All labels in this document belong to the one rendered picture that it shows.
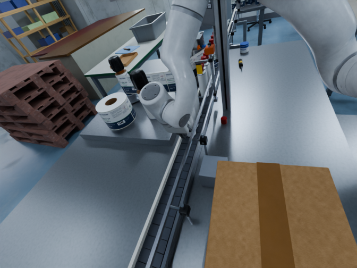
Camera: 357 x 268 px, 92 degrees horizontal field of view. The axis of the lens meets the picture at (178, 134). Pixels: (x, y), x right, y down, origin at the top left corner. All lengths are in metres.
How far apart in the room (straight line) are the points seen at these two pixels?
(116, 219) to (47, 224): 0.36
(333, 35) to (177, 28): 0.37
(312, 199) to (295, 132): 0.56
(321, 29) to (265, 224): 0.46
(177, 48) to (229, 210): 0.42
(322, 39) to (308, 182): 0.35
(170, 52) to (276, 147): 0.62
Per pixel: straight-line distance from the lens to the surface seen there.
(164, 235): 0.68
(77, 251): 0.90
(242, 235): 0.40
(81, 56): 3.73
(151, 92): 0.53
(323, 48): 0.61
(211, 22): 0.88
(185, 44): 0.52
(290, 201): 0.44
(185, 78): 0.49
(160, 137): 0.94
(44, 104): 2.96
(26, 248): 1.09
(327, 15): 0.58
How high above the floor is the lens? 1.51
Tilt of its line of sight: 43 degrees down
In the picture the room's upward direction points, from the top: 20 degrees counter-clockwise
